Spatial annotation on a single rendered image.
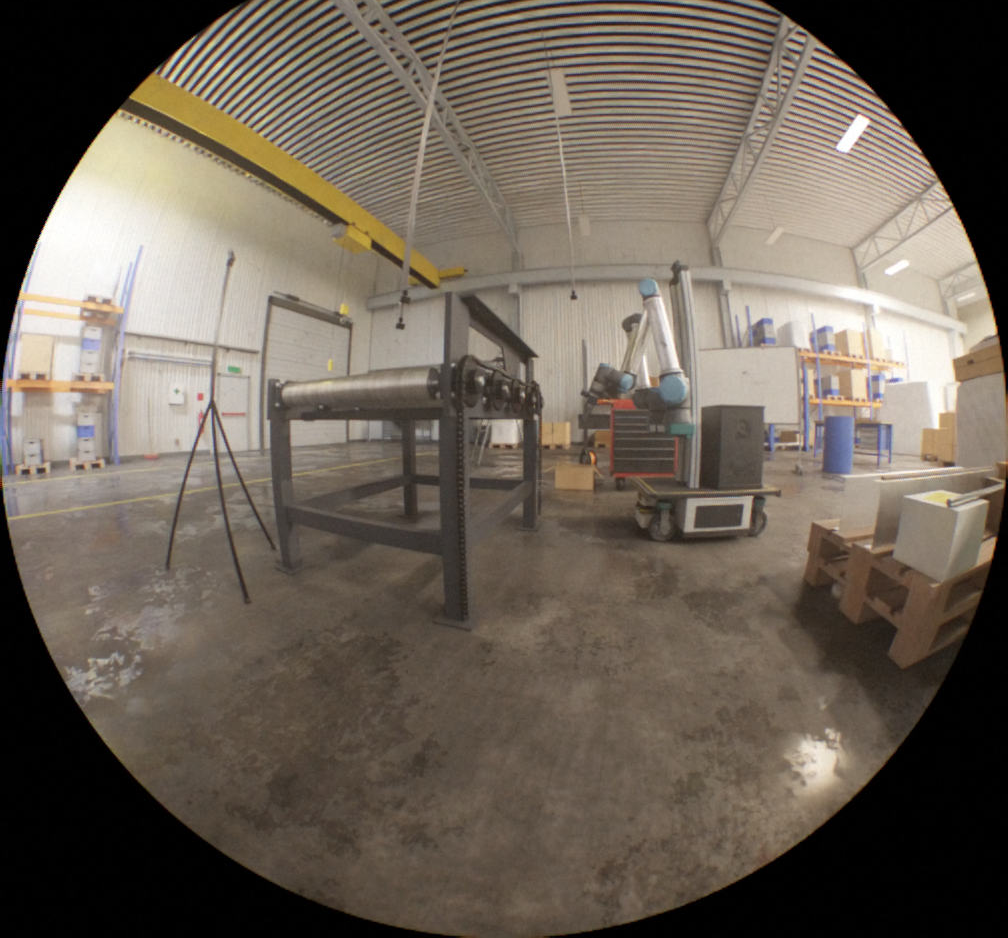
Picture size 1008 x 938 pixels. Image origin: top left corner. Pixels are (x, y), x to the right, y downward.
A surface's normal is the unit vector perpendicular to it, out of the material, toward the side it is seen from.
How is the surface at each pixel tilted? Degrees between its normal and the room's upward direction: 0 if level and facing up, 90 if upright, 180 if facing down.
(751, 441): 90
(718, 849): 0
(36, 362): 90
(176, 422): 90
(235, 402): 90
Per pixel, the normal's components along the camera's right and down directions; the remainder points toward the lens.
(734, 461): -0.20, 0.03
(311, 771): 0.00, -1.00
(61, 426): 0.96, 0.01
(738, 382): -0.65, 0.03
